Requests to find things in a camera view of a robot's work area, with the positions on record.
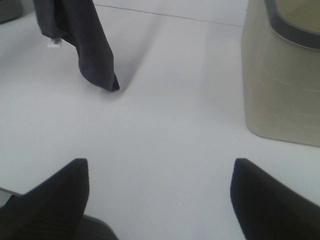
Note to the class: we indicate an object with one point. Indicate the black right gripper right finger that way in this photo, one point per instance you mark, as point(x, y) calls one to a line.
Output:
point(266, 209)

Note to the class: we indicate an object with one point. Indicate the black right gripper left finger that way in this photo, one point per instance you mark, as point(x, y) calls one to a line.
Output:
point(53, 210)

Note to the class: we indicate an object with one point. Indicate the dark grey towel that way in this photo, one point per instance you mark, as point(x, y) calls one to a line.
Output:
point(77, 22)

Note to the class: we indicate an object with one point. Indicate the beige bin with grey rim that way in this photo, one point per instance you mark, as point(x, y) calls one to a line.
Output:
point(280, 53)

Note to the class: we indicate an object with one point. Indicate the grey basket with orange rim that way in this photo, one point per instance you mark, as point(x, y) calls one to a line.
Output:
point(10, 9)

